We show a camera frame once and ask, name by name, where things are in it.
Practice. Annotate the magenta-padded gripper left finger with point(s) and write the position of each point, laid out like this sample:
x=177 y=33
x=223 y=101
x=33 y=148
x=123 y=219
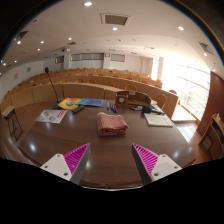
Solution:
x=58 y=164

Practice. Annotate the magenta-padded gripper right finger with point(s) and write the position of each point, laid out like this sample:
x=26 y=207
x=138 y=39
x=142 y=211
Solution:
x=164 y=166

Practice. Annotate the red white checked towel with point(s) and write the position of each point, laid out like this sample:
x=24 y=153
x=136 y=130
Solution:
x=111 y=125

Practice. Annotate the white notebook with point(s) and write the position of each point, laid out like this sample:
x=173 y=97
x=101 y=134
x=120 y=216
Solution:
x=158 y=120

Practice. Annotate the white printed leaflet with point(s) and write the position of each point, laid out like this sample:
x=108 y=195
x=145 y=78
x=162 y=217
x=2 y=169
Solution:
x=50 y=116

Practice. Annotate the black gooseneck desk microphone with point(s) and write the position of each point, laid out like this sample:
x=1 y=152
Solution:
x=57 y=105

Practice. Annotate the black handheld microphone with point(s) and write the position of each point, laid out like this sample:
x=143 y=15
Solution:
x=146 y=109

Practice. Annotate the yellow booklet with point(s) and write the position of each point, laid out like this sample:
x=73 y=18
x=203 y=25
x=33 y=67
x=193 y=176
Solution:
x=69 y=103

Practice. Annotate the black marker pen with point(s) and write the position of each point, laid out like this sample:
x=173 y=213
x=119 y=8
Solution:
x=136 y=107

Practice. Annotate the blue booklet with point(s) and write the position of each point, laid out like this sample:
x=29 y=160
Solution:
x=93 y=102

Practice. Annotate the small wooden side table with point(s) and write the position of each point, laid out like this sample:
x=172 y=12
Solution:
x=8 y=111

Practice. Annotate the wooden desk organizer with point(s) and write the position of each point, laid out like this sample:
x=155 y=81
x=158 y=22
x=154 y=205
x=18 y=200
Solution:
x=133 y=99

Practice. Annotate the blue whiteboard marker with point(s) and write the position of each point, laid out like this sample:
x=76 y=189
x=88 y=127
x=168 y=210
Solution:
x=108 y=106
x=113 y=108

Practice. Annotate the rows of wooden auditorium seats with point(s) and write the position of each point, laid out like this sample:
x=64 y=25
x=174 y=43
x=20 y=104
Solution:
x=83 y=90

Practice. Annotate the ceiling projector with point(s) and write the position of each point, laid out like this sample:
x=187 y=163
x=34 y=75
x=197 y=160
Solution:
x=66 y=49

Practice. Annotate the ceiling air vent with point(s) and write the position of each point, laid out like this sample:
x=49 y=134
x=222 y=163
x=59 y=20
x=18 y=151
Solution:
x=115 y=19

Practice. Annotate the recessed ceiling lights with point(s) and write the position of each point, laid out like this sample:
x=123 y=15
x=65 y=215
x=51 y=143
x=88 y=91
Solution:
x=87 y=4

